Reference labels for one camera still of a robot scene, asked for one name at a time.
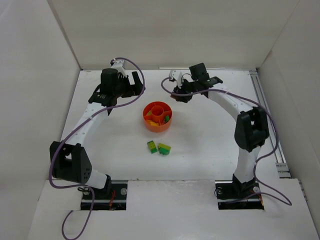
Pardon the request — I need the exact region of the base mount plate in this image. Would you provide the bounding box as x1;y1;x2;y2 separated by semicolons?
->
214;181;265;210
77;180;128;211

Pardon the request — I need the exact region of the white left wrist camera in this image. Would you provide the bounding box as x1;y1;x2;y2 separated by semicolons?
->
110;58;127;76

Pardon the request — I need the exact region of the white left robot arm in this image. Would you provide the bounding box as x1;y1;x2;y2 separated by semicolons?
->
49;67;145;194

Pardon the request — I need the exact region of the lime sloped lego brick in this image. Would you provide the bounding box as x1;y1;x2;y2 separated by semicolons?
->
158;143;171;151

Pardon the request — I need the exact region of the aluminium rail right side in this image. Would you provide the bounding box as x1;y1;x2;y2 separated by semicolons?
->
248;70;292;179

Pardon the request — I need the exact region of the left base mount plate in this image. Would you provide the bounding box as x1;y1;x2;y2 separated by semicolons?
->
77;180;128;211

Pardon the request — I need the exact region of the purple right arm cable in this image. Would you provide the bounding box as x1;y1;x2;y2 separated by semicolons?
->
160;77;293;206

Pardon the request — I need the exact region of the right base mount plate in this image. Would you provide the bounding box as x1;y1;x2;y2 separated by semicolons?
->
214;181;265;210

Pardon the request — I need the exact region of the yellow square lego brick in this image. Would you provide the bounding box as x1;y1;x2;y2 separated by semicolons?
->
146;119;160;126

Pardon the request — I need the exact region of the dark green lego plate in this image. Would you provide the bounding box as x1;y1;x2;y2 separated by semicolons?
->
147;140;158;154

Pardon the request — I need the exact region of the orange round divided container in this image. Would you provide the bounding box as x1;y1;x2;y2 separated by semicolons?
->
142;101;173;133

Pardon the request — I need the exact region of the green curved lego brick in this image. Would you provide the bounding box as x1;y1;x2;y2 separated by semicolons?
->
158;147;171;156

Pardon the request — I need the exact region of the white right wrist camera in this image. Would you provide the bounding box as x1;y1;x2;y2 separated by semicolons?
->
169;69;183;88

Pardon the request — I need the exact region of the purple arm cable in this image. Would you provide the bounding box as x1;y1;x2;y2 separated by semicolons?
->
48;57;146;240
160;77;293;206

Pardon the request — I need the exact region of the lime square lego brick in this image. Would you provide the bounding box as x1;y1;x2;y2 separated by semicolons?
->
149;145;158;154

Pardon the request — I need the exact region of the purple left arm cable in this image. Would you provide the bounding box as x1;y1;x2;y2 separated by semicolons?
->
48;57;146;240

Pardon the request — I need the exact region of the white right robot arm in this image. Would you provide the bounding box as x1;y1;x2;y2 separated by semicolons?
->
169;63;269;201

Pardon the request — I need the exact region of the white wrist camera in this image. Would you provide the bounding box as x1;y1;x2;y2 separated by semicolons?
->
169;69;183;88
110;58;127;76

